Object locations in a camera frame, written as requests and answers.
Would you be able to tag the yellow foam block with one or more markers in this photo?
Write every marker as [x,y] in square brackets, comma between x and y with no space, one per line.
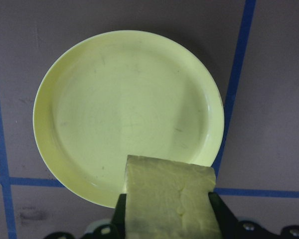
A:
[164,199]

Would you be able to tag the yellow plate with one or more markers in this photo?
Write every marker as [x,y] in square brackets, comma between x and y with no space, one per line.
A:
[114,99]

